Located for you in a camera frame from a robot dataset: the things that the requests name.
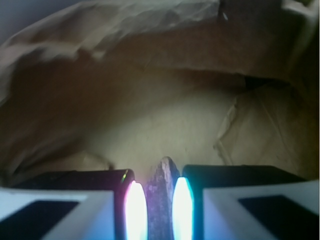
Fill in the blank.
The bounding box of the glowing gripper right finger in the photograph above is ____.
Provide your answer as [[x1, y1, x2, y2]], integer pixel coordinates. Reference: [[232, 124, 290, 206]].
[[172, 165, 320, 240]]

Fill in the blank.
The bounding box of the dark brown wood chip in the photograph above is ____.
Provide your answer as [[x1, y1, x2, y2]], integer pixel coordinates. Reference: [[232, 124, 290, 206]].
[[144, 156, 180, 240]]

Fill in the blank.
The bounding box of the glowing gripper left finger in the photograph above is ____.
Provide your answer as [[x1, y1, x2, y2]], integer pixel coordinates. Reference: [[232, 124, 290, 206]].
[[0, 169, 148, 240]]

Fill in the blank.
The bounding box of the brown paper bag tray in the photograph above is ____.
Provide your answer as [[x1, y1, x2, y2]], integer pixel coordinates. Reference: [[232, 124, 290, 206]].
[[0, 0, 320, 186]]

